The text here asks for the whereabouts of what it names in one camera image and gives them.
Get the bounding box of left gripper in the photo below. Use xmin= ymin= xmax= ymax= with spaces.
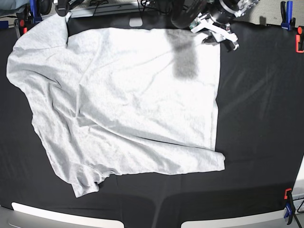
xmin=197 ymin=13 xmax=239 ymax=51

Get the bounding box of white t-shirt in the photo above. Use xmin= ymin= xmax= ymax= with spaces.
xmin=7 ymin=15 xmax=225 ymax=197

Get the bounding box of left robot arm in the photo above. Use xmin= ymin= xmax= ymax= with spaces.
xmin=189 ymin=0 xmax=259 ymax=51

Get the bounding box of blue clamp far left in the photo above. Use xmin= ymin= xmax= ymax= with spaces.
xmin=27 ymin=0 xmax=42 ymax=24

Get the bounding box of red clamp far left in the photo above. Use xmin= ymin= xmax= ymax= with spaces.
xmin=13 ymin=19 xmax=28 ymax=38

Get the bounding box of blue clamp far right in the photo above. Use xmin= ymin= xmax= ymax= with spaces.
xmin=280 ymin=0 xmax=295 ymax=31

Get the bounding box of red clamp far right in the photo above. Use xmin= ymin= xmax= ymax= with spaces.
xmin=295 ymin=26 xmax=304 ymax=53

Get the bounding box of black table cloth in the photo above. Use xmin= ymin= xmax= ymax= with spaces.
xmin=0 ymin=22 xmax=304 ymax=228

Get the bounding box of red blue clamp near right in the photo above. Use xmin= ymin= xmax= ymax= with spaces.
xmin=284 ymin=188 xmax=295 ymax=225

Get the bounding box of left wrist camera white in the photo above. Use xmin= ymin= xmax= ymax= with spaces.
xmin=189 ymin=17 xmax=207 ymax=33

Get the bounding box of dark braided cable bundle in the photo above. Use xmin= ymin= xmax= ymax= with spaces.
xmin=170 ymin=0 xmax=209 ymax=29

